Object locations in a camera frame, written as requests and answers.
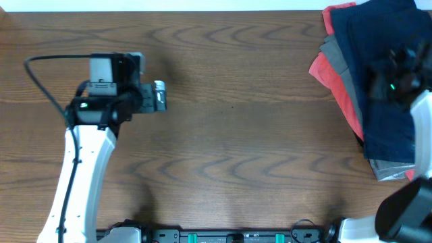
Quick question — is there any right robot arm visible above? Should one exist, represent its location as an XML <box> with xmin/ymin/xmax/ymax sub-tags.
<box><xmin>322</xmin><ymin>43</ymin><xmax>431</xmax><ymax>243</ymax></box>

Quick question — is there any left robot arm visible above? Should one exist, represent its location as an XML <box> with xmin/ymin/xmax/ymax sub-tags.
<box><xmin>37</xmin><ymin>52</ymin><xmax>167</xmax><ymax>242</ymax></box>

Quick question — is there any folded navy garment on pile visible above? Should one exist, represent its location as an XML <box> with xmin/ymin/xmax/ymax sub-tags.
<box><xmin>330</xmin><ymin>0</ymin><xmax>431</xmax><ymax>163</ymax></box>

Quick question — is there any red folded garment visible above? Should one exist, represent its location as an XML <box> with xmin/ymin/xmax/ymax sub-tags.
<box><xmin>308</xmin><ymin>2</ymin><xmax>416</xmax><ymax>182</ymax></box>

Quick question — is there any grey folded garment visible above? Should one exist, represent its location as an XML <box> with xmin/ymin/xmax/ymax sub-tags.
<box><xmin>319</xmin><ymin>34</ymin><xmax>414</xmax><ymax>181</ymax></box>

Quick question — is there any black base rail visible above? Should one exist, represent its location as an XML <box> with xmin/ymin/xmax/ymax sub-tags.
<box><xmin>96</xmin><ymin>228</ymin><xmax>333</xmax><ymax>243</ymax></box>

